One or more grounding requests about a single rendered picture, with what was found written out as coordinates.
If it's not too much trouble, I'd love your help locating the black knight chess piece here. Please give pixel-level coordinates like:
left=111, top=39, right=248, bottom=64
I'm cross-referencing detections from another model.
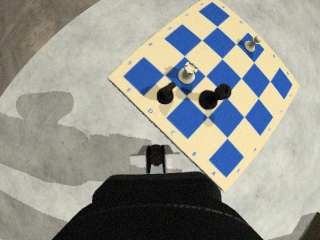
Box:
left=157, top=81, right=177, bottom=105

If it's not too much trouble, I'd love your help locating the black chess king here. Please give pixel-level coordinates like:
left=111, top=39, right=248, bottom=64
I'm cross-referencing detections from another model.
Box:
left=199, top=84, right=232, bottom=110

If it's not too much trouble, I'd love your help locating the black rook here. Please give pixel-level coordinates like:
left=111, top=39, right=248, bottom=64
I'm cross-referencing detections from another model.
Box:
left=150, top=144, right=163, bottom=166

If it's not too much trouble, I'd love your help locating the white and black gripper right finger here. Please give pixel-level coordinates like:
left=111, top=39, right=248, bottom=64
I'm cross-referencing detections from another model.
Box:
left=162, top=144, right=182, bottom=173

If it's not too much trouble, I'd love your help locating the white rook chess piece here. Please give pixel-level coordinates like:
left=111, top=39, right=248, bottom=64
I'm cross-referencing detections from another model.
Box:
left=178, top=61, right=198, bottom=84

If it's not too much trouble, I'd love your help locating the white pawn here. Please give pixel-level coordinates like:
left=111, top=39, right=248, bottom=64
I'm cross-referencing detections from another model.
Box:
left=244, top=36, right=261, bottom=52

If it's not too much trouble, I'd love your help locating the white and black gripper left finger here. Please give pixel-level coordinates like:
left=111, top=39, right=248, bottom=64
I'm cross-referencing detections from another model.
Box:
left=129, top=145, right=151, bottom=174

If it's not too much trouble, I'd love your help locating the blue and cream chessboard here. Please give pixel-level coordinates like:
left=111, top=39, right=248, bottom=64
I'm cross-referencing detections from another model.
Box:
left=108, top=0, right=299, bottom=191

